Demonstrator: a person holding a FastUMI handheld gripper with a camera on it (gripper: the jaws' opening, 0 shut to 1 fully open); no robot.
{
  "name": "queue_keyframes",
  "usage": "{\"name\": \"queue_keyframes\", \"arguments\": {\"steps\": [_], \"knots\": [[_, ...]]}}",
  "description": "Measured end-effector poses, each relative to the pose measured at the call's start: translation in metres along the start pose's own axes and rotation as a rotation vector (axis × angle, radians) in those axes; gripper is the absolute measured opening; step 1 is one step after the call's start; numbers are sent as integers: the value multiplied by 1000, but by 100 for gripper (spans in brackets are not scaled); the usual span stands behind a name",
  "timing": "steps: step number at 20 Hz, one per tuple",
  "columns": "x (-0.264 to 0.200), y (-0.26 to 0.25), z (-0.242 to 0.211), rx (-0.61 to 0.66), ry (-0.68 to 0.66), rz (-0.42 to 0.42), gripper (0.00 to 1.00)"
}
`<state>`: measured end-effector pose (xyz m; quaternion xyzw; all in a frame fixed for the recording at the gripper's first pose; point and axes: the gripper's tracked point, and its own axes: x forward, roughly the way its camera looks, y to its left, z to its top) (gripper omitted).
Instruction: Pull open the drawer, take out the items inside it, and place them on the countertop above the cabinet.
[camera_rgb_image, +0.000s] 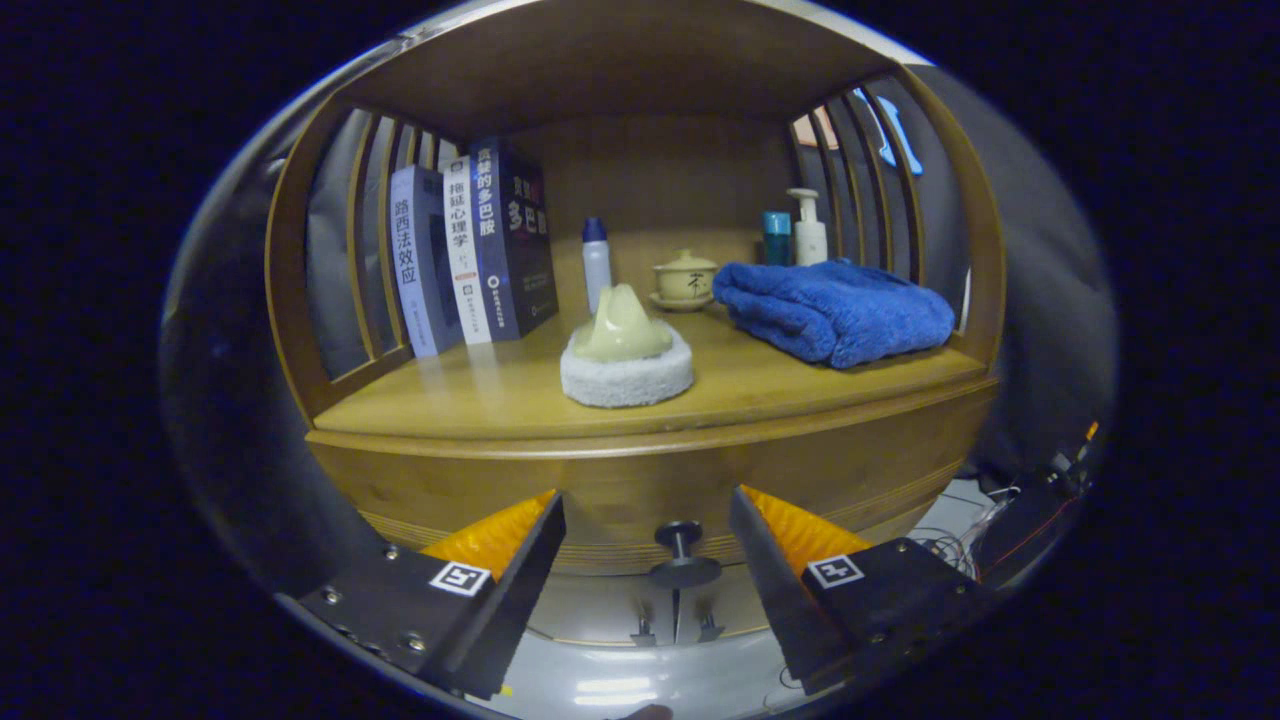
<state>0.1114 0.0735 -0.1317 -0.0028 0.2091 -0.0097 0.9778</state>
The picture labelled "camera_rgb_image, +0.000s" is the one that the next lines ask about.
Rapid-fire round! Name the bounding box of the wooden drawer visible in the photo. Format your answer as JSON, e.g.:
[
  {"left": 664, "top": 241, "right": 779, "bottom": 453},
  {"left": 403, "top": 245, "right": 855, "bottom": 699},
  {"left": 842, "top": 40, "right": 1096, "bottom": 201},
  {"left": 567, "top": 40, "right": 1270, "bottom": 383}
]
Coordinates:
[{"left": 305, "top": 380, "right": 1001, "bottom": 578}]

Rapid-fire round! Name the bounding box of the wooden countertop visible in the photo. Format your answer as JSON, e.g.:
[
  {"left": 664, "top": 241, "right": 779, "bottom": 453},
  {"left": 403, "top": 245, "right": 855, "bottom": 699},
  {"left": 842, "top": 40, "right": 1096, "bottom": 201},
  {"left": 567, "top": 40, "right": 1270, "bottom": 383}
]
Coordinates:
[{"left": 305, "top": 305, "right": 999, "bottom": 441}]

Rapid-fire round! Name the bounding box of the white bottle with blue cap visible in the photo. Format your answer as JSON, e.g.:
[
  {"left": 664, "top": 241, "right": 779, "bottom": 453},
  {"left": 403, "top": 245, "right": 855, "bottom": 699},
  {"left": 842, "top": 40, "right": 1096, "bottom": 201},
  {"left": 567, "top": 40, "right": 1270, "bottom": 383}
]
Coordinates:
[{"left": 581, "top": 217, "right": 613, "bottom": 316}]

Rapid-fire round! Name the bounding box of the white book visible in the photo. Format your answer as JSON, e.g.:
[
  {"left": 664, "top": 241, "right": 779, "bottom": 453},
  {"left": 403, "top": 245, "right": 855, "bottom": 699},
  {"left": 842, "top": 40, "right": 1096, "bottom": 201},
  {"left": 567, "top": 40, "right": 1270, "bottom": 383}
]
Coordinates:
[{"left": 443, "top": 153, "right": 496, "bottom": 347}]

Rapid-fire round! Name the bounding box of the beige lidded teacup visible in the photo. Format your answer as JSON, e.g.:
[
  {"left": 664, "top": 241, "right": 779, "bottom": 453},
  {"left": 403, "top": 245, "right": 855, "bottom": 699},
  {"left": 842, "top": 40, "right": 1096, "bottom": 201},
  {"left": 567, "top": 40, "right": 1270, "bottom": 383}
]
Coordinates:
[{"left": 649, "top": 249, "right": 720, "bottom": 313}]

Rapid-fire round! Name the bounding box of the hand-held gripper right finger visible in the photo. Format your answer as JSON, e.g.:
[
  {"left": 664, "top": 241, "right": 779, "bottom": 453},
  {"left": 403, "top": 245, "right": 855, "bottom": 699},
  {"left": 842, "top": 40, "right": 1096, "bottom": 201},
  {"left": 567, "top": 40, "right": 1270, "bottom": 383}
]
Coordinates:
[{"left": 728, "top": 485, "right": 1001, "bottom": 696}]

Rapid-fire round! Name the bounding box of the light blue book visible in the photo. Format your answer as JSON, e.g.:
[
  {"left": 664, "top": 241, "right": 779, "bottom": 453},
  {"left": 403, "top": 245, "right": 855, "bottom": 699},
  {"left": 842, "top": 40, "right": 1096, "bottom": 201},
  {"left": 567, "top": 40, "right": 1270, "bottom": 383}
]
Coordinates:
[{"left": 390, "top": 164, "right": 466, "bottom": 359}]

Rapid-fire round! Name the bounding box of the black drawer knob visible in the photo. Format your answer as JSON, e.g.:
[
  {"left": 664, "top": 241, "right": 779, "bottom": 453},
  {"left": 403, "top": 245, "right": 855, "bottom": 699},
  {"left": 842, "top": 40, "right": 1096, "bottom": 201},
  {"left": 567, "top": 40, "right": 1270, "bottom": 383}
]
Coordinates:
[{"left": 650, "top": 520, "right": 723, "bottom": 589}]

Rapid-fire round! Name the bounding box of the black and orange device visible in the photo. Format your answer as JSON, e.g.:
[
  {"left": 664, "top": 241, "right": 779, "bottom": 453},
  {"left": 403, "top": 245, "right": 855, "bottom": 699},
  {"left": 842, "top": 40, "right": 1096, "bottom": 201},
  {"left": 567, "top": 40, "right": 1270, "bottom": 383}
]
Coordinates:
[{"left": 1045, "top": 420, "right": 1101, "bottom": 483}]

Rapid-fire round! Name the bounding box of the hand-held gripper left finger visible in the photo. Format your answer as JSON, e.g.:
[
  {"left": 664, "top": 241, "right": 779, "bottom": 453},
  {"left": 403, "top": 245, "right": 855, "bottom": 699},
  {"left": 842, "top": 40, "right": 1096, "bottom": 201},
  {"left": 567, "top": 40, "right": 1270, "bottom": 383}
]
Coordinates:
[{"left": 275, "top": 490, "right": 568, "bottom": 701}]

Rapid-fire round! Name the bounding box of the wooden cabinet door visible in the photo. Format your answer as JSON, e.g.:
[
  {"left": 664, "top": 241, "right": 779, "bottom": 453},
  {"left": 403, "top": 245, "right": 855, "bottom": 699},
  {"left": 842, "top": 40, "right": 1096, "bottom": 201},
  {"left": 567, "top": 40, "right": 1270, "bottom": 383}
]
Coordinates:
[
  {"left": 675, "top": 580, "right": 779, "bottom": 643},
  {"left": 528, "top": 585, "right": 681, "bottom": 646}
]

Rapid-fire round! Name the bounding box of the wooden cabinet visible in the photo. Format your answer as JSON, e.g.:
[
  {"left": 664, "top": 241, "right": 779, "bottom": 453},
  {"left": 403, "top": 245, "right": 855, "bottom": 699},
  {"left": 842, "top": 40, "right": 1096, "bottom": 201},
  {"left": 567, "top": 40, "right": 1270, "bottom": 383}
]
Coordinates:
[{"left": 262, "top": 0, "right": 1009, "bottom": 646}]

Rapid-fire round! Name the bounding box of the white pump bottle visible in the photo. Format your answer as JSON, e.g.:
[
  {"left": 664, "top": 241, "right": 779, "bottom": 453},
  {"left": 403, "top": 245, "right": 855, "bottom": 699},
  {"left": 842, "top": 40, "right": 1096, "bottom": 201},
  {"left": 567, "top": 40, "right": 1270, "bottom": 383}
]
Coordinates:
[{"left": 786, "top": 188, "right": 829, "bottom": 267}]

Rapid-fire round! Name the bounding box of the blue folded towel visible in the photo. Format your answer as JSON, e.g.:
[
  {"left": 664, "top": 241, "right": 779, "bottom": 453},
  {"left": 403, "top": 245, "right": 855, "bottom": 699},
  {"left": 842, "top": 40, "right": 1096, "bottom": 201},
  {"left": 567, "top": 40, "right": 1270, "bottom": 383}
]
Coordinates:
[{"left": 712, "top": 259, "right": 957, "bottom": 370}]

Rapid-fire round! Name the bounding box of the dark blue book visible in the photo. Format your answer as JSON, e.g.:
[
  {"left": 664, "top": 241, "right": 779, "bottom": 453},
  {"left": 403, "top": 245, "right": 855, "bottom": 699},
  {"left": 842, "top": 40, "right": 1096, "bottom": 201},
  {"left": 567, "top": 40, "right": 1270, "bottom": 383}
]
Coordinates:
[{"left": 470, "top": 137, "right": 560, "bottom": 342}]

